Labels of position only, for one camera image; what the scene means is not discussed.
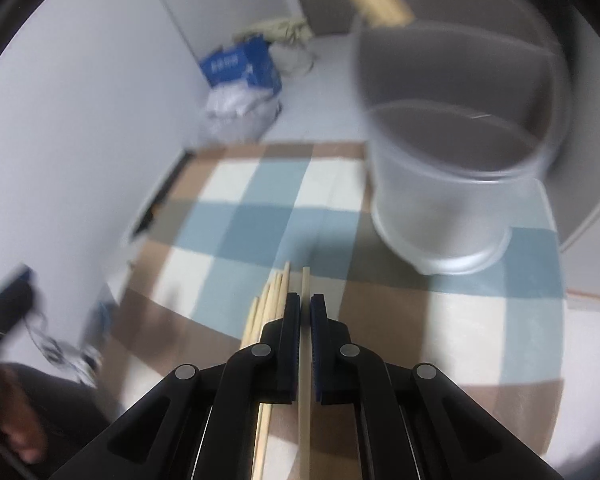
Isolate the person's left hand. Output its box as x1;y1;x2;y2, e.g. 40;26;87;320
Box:
0;365;47;464

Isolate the plaid checked mat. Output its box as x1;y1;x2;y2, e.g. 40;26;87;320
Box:
98;144;565;454

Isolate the grey plastic parcel bag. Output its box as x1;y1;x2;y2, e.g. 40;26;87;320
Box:
201;96;283;146

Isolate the white plastic parcel bag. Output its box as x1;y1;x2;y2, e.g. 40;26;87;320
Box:
204;80;274;118

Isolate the white utensil holder cup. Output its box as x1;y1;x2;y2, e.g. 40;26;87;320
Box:
352;0;571;275

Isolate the blue cardboard box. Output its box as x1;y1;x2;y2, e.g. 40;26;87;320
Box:
200;35;282;96

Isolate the beige cloth on sack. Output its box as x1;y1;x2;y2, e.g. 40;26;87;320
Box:
234;16;315;79

